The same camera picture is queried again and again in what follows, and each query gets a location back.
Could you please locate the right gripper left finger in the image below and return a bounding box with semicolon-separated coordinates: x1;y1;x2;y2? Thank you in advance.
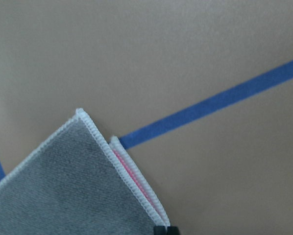
153;226;167;235

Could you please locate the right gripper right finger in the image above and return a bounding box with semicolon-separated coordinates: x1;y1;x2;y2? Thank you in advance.
167;226;180;235

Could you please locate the pink towel grey trim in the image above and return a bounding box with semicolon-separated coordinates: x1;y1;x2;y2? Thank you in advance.
0;109;170;235

